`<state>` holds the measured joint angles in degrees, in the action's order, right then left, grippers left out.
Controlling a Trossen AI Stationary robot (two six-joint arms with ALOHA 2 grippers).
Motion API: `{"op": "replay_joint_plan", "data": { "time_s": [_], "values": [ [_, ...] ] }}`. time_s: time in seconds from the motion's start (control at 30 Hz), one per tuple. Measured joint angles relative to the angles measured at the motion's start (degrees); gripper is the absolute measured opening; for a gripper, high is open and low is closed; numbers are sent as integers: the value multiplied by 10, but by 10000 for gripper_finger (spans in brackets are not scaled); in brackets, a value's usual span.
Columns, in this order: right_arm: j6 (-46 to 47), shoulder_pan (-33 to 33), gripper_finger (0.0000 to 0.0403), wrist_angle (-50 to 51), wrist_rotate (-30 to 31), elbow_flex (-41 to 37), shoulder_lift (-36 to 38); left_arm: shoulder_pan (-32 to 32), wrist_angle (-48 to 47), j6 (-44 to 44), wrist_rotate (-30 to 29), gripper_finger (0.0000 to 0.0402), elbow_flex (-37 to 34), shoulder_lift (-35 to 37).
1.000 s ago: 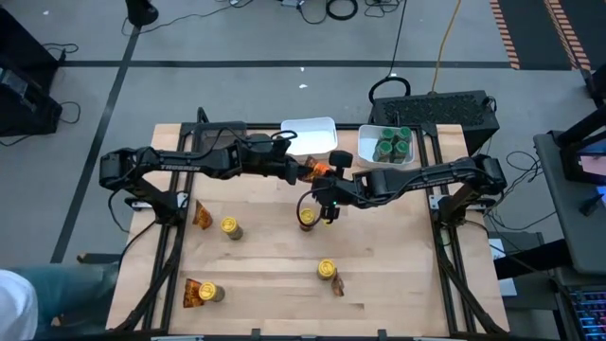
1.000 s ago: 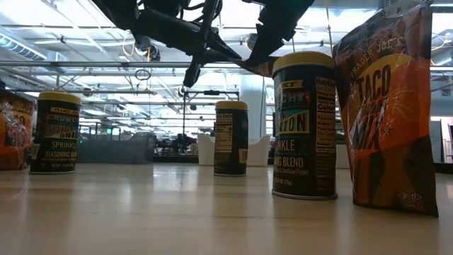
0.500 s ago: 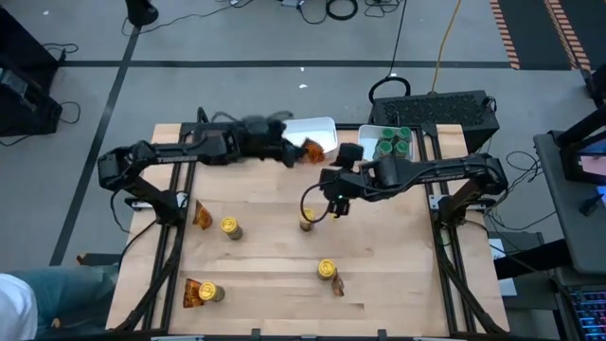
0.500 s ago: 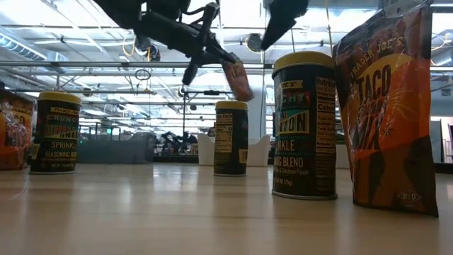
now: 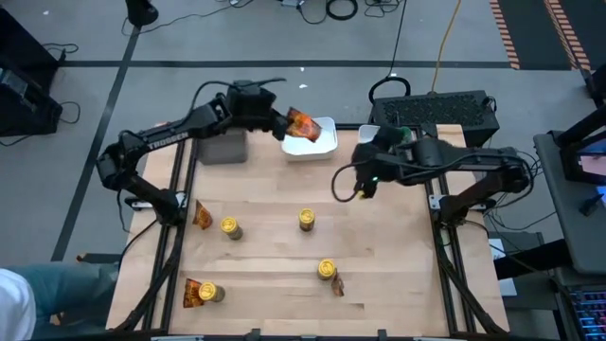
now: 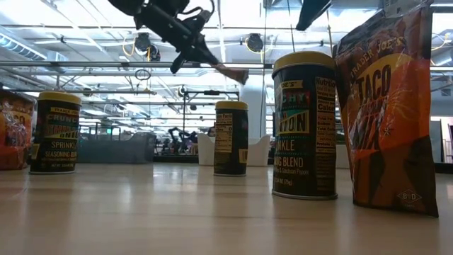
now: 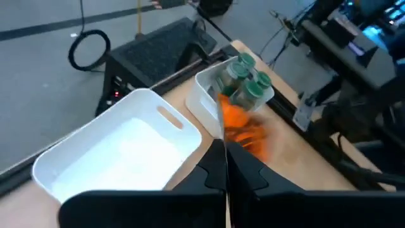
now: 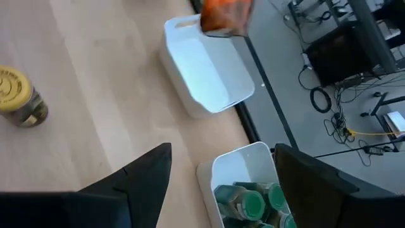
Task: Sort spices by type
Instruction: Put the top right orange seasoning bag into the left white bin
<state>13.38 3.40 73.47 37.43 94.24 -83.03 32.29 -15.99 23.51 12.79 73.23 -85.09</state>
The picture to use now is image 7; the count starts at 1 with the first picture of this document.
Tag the grey desk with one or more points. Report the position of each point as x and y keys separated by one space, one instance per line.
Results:
x=348 y=60

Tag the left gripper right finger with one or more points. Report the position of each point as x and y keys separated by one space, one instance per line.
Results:
x=300 y=212

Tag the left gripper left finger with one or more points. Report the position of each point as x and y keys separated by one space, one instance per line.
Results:
x=158 y=209

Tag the white plastic bin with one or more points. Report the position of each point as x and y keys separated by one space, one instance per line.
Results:
x=126 y=152
x=202 y=104

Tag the orange taco seasoning packet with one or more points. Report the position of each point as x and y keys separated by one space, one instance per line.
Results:
x=237 y=120

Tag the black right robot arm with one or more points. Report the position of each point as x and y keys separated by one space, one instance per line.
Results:
x=364 y=126

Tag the green-lid spice jar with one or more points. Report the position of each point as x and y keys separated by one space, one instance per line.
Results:
x=263 y=79
x=237 y=70
x=253 y=90
x=246 y=60

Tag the black mat with orange stripes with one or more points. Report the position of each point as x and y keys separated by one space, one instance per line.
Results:
x=174 y=3

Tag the black perforated computer case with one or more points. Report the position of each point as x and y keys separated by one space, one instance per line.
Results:
x=158 y=50

